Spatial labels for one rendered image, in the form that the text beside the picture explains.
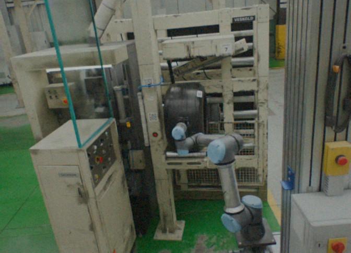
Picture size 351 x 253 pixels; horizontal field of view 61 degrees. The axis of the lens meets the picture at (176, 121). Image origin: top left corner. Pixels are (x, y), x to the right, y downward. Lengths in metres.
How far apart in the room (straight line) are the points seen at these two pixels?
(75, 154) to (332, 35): 1.56
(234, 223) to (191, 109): 0.90
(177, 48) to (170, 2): 8.98
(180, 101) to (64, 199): 1.08
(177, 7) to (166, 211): 9.38
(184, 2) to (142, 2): 9.21
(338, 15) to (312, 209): 0.74
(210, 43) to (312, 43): 1.42
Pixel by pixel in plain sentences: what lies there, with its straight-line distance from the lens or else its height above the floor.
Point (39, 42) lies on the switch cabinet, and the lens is 12.26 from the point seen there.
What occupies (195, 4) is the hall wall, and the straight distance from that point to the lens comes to 11.55.
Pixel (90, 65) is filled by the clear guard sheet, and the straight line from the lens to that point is 2.18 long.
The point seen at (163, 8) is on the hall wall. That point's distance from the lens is 11.50.
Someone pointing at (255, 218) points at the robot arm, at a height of 0.86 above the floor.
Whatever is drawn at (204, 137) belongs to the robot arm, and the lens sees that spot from 1.91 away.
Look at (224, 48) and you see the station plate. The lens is 2.54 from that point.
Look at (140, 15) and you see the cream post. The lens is 2.35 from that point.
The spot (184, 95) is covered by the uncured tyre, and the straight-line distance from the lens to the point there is 2.28.
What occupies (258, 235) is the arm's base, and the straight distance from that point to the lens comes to 1.94.
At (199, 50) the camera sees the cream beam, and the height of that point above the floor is 1.70.
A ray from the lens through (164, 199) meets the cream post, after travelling 2.85.
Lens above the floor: 2.02
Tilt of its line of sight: 20 degrees down
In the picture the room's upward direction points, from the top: 6 degrees counter-clockwise
